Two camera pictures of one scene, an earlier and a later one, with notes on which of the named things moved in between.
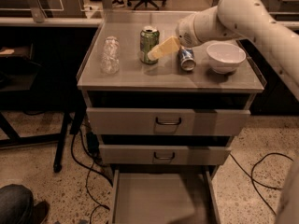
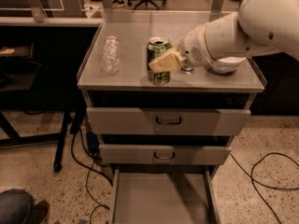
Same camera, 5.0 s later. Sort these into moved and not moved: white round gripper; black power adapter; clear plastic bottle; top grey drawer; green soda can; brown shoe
Moved: white round gripper; green soda can
Not moved: brown shoe; clear plastic bottle; top grey drawer; black power adapter
